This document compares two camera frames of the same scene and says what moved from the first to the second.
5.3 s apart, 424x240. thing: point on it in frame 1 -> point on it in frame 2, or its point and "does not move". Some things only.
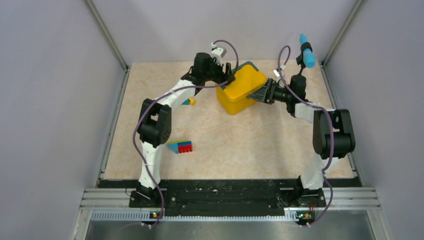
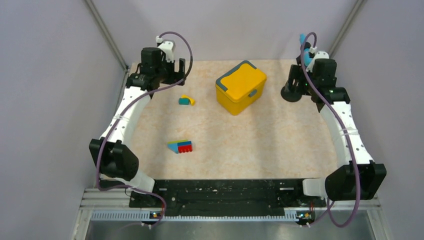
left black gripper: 221,76 -> 174,75
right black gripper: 266,93 -> 304,92
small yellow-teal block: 187,102 does not move
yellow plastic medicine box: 247,80 does not move
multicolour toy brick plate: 180,146 does not move
